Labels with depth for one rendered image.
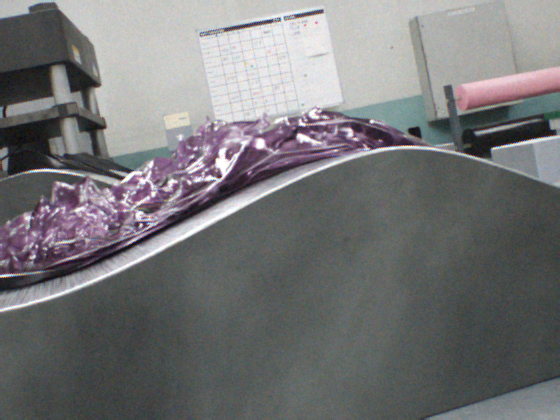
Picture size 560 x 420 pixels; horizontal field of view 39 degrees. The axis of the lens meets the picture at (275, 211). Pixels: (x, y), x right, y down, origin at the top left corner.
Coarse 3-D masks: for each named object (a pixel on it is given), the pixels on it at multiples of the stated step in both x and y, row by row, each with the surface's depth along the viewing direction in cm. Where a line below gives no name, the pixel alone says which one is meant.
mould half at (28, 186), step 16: (448, 144) 61; (16, 176) 62; (32, 176) 62; (48, 176) 62; (64, 176) 62; (80, 176) 62; (96, 176) 64; (0, 192) 62; (16, 192) 62; (32, 192) 62; (48, 192) 62; (0, 208) 62; (16, 208) 62; (32, 208) 62; (0, 224) 62
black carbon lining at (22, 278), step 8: (320, 160) 33; (288, 168) 33; (248, 184) 33; (232, 192) 32; (168, 224) 32; (152, 232) 31; (136, 240) 31; (104, 256) 31; (88, 264) 31; (32, 272) 30; (40, 272) 30; (48, 272) 30; (56, 272) 30; (0, 280) 30; (8, 280) 30; (16, 280) 30; (24, 280) 30; (32, 280) 30; (40, 280) 30; (48, 280) 30; (0, 288) 30; (8, 288) 30
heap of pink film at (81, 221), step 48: (192, 144) 45; (240, 144) 32; (288, 144) 32; (336, 144) 32; (384, 144) 35; (96, 192) 35; (144, 192) 35; (192, 192) 31; (0, 240) 34; (48, 240) 32; (96, 240) 31
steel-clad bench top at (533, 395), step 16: (544, 384) 29; (480, 400) 28; (496, 400) 28; (512, 400) 28; (528, 400) 27; (544, 400) 27; (432, 416) 28; (448, 416) 27; (464, 416) 27; (480, 416) 27; (496, 416) 27; (512, 416) 26; (528, 416) 26; (544, 416) 26
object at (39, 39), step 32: (0, 32) 430; (32, 32) 431; (64, 32) 436; (0, 64) 431; (32, 64) 432; (64, 64) 442; (96, 64) 543; (0, 96) 506; (32, 96) 533; (64, 96) 439; (0, 128) 436; (32, 128) 467; (64, 128) 440; (96, 128) 541; (0, 160) 543
